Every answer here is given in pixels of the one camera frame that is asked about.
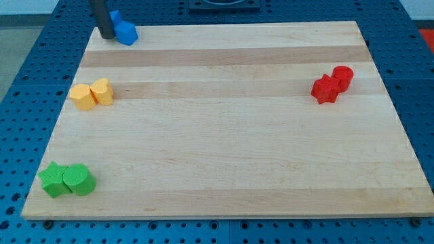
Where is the blue cube block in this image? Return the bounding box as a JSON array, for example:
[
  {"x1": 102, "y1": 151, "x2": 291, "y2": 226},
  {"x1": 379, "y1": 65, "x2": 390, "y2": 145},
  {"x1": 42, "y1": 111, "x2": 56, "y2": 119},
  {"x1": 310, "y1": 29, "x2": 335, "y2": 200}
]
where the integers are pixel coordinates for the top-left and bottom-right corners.
[{"x1": 115, "y1": 21, "x2": 138, "y2": 45}]

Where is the wooden board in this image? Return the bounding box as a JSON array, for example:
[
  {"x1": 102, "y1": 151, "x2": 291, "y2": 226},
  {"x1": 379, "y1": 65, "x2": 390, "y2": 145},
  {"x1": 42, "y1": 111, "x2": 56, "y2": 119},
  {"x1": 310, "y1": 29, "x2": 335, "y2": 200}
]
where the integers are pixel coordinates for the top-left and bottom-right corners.
[{"x1": 22, "y1": 21, "x2": 433, "y2": 220}]

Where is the yellow heart block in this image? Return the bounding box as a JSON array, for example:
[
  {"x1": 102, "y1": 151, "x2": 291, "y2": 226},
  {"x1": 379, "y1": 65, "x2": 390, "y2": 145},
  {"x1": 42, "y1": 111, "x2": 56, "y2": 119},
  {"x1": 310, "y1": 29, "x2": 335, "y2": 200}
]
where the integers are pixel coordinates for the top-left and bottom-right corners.
[{"x1": 90, "y1": 78, "x2": 114, "y2": 105}]

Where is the blue triangle block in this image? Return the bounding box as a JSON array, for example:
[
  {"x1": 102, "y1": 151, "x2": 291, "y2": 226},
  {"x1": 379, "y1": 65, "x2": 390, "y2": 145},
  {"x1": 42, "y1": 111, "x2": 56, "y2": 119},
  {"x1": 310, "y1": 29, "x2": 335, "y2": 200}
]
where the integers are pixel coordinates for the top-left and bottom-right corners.
[{"x1": 109, "y1": 10, "x2": 123, "y2": 26}]

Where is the green star block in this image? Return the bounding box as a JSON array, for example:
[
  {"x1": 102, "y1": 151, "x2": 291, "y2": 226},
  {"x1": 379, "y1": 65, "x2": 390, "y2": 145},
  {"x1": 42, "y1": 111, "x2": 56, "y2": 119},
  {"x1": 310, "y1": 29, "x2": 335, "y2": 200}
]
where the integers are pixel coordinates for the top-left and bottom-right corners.
[{"x1": 37, "y1": 161, "x2": 72, "y2": 198}]

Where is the green cylinder block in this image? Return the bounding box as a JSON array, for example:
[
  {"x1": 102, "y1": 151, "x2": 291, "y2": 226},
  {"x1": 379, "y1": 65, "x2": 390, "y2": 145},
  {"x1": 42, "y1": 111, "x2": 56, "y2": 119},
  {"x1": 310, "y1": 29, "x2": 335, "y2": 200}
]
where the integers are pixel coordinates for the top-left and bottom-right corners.
[{"x1": 62, "y1": 163, "x2": 96, "y2": 196}]

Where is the red star block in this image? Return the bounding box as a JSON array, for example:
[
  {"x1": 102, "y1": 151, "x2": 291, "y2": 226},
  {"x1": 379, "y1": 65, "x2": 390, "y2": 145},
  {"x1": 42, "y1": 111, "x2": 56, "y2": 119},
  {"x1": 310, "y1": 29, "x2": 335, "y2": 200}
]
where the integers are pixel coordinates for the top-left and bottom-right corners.
[{"x1": 311, "y1": 74, "x2": 340, "y2": 104}]

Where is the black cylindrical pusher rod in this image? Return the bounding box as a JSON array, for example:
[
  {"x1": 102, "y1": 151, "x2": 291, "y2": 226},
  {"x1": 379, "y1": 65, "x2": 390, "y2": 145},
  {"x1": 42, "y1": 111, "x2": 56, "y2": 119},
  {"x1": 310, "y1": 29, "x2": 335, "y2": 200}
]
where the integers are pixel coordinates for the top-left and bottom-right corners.
[{"x1": 88, "y1": 0, "x2": 115, "y2": 39}]

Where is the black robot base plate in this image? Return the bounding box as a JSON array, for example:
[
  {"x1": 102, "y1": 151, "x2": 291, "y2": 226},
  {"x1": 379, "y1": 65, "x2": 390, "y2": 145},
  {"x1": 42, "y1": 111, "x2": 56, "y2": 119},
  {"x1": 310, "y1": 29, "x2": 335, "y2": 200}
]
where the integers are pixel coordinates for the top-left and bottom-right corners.
[{"x1": 187, "y1": 0, "x2": 260, "y2": 12}]

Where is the red cylinder block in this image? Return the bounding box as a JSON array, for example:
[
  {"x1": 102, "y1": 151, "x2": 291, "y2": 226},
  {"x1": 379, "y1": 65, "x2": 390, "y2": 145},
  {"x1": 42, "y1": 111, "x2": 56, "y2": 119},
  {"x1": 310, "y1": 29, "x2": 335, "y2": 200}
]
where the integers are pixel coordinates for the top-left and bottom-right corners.
[{"x1": 332, "y1": 66, "x2": 354, "y2": 92}]

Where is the yellow hexagon block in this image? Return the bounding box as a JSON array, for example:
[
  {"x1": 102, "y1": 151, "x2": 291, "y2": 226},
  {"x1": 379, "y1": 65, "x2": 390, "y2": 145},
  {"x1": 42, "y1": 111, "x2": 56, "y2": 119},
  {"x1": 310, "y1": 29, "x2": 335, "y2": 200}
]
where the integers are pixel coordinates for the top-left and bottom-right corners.
[{"x1": 69, "y1": 84, "x2": 97, "y2": 110}]

